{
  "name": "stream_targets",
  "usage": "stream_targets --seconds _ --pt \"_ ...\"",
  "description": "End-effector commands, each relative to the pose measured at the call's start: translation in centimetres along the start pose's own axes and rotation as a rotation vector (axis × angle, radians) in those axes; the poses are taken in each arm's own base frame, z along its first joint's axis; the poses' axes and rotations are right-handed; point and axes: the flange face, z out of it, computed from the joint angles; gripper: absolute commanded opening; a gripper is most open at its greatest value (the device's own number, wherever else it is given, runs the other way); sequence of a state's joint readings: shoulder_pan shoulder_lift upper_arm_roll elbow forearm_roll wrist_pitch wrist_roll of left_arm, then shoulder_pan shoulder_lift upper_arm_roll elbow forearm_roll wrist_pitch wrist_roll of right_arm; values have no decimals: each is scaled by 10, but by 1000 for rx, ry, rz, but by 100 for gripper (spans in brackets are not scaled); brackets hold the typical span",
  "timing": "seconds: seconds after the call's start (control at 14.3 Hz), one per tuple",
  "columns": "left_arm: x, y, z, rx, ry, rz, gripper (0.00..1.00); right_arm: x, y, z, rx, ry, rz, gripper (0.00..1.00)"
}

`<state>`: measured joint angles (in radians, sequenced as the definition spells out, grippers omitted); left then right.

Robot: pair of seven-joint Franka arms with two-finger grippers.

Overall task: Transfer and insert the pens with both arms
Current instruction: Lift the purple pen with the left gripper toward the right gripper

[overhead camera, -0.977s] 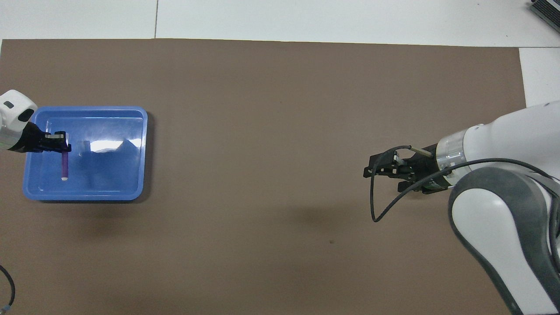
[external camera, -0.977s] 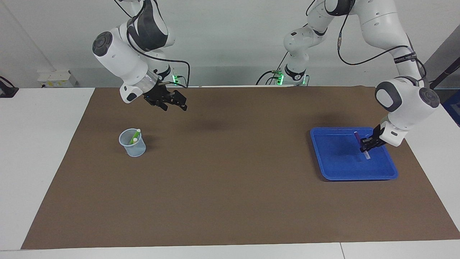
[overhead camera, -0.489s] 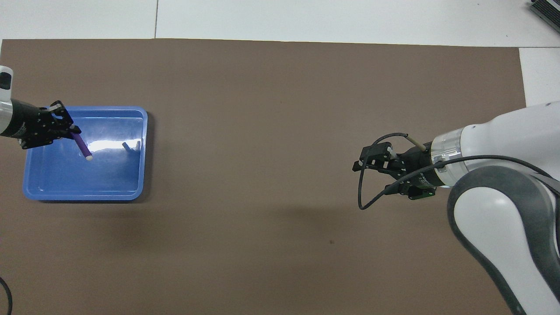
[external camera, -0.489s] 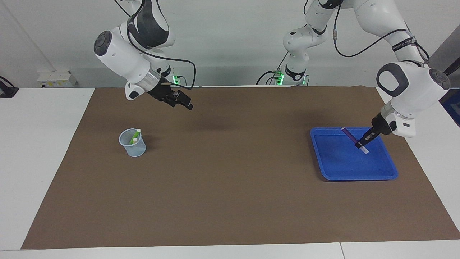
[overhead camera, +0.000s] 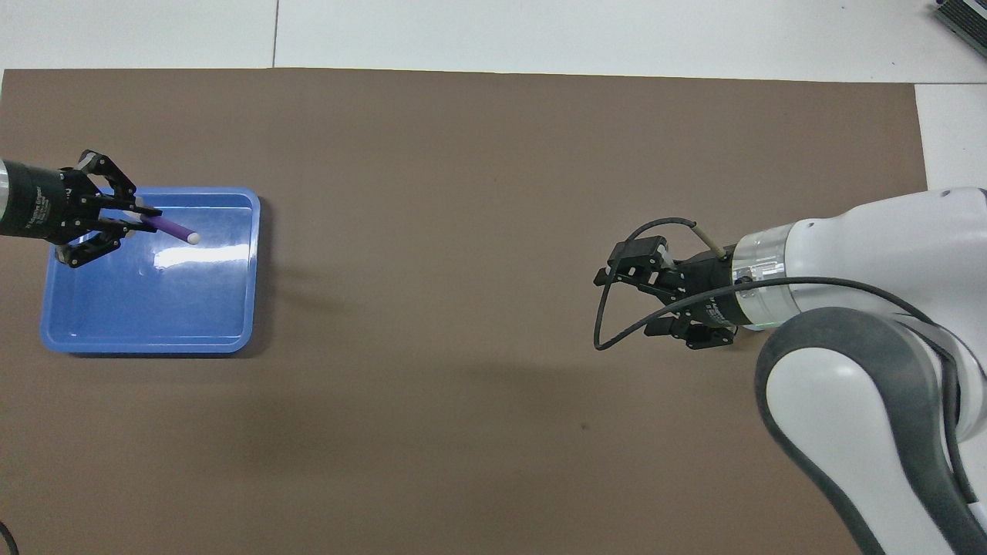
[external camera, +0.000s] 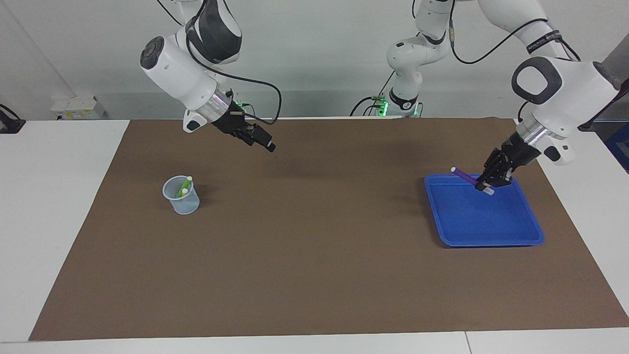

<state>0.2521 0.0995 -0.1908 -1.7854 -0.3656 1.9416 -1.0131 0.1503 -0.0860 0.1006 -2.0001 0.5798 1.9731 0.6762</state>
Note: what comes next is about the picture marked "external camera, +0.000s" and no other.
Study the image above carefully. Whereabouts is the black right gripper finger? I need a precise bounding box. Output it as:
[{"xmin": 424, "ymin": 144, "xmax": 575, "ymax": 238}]
[
  {"xmin": 238, "ymin": 130, "xmax": 268, "ymax": 150},
  {"xmin": 248, "ymin": 125, "xmax": 277, "ymax": 153}
]

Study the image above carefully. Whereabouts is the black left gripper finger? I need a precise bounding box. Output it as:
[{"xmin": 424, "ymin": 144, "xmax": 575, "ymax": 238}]
[
  {"xmin": 475, "ymin": 147, "xmax": 506, "ymax": 190},
  {"xmin": 491, "ymin": 160, "xmax": 514, "ymax": 187}
]

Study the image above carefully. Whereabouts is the purple pen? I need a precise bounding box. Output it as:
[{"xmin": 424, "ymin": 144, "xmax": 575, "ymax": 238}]
[{"xmin": 451, "ymin": 167, "xmax": 495, "ymax": 196}]

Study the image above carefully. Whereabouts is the blue plastic tray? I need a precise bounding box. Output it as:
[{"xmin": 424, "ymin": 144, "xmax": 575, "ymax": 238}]
[{"xmin": 424, "ymin": 173, "xmax": 545, "ymax": 247}]

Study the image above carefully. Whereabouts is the black stand pole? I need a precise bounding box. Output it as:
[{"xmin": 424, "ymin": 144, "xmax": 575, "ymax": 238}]
[{"xmin": 572, "ymin": 79, "xmax": 629, "ymax": 132}]

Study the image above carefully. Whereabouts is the translucent plastic cup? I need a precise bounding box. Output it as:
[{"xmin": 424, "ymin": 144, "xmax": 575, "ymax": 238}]
[{"xmin": 162, "ymin": 176, "xmax": 200, "ymax": 215}]

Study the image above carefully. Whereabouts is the blue object beside table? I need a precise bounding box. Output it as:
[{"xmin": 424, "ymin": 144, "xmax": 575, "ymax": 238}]
[{"xmin": 603, "ymin": 123, "xmax": 629, "ymax": 174}]

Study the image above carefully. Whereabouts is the brown table mat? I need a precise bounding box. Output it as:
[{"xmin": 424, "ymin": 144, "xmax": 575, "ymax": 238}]
[{"xmin": 29, "ymin": 118, "xmax": 629, "ymax": 341}]

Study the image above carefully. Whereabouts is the black table clamp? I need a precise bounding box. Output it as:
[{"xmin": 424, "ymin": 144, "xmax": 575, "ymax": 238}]
[{"xmin": 0, "ymin": 104, "xmax": 26, "ymax": 134}]

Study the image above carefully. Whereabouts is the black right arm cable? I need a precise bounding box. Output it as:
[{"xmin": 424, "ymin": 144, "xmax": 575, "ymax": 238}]
[{"xmin": 184, "ymin": 10, "xmax": 282, "ymax": 126}]

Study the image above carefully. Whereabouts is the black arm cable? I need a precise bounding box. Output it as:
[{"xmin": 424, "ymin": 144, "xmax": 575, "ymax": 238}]
[
  {"xmin": 448, "ymin": 0, "xmax": 580, "ymax": 121},
  {"xmin": 184, "ymin": 10, "xmax": 282, "ymax": 126}
]

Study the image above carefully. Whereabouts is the black left base cable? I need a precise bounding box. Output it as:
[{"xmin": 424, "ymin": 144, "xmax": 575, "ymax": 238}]
[{"xmin": 350, "ymin": 74, "xmax": 396, "ymax": 117}]

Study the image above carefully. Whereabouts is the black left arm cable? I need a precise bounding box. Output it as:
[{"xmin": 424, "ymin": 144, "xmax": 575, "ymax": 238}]
[{"xmin": 448, "ymin": 0, "xmax": 580, "ymax": 121}]

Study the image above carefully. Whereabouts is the white wall power strip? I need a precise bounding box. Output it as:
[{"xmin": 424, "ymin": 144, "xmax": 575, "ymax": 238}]
[{"xmin": 52, "ymin": 95, "xmax": 105, "ymax": 121}]

